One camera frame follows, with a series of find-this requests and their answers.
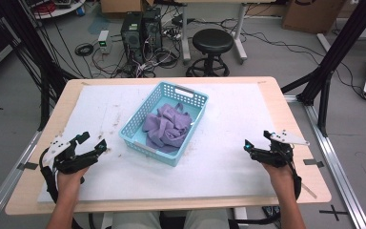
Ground white round table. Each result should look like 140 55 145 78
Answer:
23 0 87 20

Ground thin wooden stick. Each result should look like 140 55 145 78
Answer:
299 182 318 199

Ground small cardboard box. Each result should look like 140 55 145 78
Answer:
100 0 155 14

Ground tangle of floor cables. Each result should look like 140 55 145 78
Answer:
90 47 182 79

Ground purple shorts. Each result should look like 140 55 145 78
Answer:
141 102 193 155

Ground white desk frame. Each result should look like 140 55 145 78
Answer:
168 0 277 65

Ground black foot pedal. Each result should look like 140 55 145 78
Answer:
261 205 282 223

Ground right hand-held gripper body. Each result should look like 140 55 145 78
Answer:
256 129 310 169

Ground long black floor cable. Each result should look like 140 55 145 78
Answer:
241 28 366 99

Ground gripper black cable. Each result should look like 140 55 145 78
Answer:
38 147 60 204
290 161 303 201

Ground black metal stand with cables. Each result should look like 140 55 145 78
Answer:
0 0 79 132

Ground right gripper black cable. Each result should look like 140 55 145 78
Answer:
290 161 303 201

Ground black tape piece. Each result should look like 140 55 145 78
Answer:
16 161 39 171
303 157 325 169

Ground black round stool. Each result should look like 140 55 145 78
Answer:
185 28 235 78

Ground light blue plastic basket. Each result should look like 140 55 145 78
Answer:
118 80 210 168

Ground large cardboard box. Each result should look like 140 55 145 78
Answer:
281 0 347 35

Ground black computer tower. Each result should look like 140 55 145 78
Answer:
120 11 145 63
142 8 164 52

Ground aluminium rail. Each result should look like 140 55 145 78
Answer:
0 130 43 229
284 94 366 229

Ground small white box green light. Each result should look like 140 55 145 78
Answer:
97 30 111 54

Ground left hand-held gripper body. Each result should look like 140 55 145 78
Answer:
41 135 92 176

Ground coiled black cable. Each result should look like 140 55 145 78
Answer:
74 42 94 57

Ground person's right hand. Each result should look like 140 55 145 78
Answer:
261 160 295 196

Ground white foam mat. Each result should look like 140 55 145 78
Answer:
37 82 297 204

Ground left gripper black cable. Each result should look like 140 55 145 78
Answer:
38 147 60 204

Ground person's legs grey trousers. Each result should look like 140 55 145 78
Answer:
111 209 232 229

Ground person's left hand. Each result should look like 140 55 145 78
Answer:
56 165 90 195

